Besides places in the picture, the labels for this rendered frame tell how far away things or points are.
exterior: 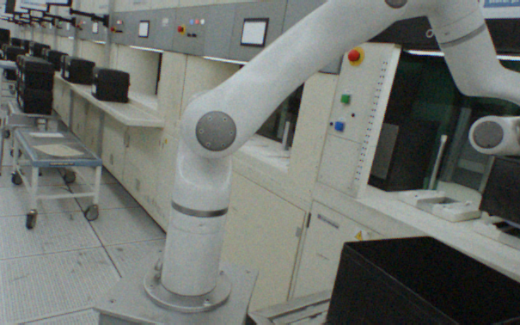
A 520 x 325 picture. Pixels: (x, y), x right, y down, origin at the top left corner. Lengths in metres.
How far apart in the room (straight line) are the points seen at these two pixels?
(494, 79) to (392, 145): 0.70
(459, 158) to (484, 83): 1.24
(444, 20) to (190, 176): 0.59
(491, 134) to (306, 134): 0.75
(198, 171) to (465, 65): 0.59
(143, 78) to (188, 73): 1.53
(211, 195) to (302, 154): 0.86
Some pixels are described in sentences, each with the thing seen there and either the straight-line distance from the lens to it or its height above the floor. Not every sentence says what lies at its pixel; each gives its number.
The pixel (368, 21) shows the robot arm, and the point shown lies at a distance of 0.74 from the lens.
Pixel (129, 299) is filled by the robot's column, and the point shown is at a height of 0.76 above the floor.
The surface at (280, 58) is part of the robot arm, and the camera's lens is 0.73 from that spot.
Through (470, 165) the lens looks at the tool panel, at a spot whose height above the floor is 0.98.
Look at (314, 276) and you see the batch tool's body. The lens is 1.56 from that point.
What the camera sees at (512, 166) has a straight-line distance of 1.34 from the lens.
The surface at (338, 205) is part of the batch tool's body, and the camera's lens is 1.42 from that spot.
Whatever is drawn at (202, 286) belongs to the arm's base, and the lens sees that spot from 0.83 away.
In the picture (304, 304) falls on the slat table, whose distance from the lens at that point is 0.90.
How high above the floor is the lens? 1.23
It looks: 13 degrees down
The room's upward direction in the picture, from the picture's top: 10 degrees clockwise
